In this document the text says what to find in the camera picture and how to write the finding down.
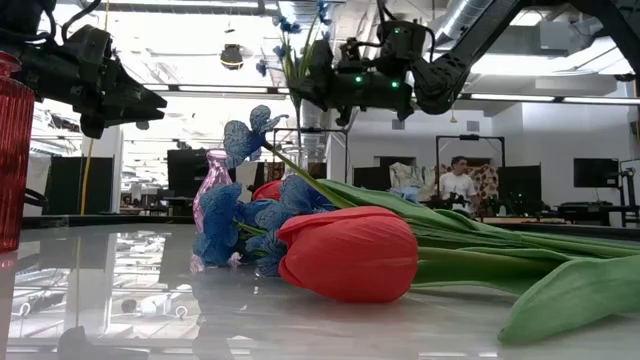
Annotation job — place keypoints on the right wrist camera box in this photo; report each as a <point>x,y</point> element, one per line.
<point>400,45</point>

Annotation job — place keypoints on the red artificial tulip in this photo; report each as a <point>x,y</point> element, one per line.
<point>270,191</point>
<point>350,255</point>

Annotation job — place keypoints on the blue artificial flower spray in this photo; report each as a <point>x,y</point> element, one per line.
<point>296,65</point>
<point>220,220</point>
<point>240,140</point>

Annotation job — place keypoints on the black partition panel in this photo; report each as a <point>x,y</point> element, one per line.
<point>75,185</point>

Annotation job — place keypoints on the round black ceiling fixture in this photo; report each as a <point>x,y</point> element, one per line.
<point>231,56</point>

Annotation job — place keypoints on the black desk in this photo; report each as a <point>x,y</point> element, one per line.
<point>585,207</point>

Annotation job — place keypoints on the person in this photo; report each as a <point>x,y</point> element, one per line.
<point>457,187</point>

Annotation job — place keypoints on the brown floral cloth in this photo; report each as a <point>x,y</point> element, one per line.
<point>487,180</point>

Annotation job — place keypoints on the ceiling light strip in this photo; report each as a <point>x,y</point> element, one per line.
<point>550,98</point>
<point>220,89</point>

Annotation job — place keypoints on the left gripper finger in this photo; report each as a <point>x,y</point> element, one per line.
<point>140,95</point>
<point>130,116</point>

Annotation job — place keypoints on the pink glass vase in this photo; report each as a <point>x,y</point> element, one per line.
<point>216,175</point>

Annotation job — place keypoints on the black monitor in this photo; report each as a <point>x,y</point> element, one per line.
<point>182,172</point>
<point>595,172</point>

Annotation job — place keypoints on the white patterned cloth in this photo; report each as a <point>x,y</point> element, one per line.
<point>410,175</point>

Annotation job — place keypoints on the silver ventilation duct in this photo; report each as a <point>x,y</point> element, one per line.
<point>462,20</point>

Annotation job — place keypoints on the red ribbed glass vase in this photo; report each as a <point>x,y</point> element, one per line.
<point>15,150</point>

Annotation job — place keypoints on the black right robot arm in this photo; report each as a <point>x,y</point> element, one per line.
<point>445,80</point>

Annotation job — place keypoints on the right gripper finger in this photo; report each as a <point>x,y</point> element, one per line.
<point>315,92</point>
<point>322,57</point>

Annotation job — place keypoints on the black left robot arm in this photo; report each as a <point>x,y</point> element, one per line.
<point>20,15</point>

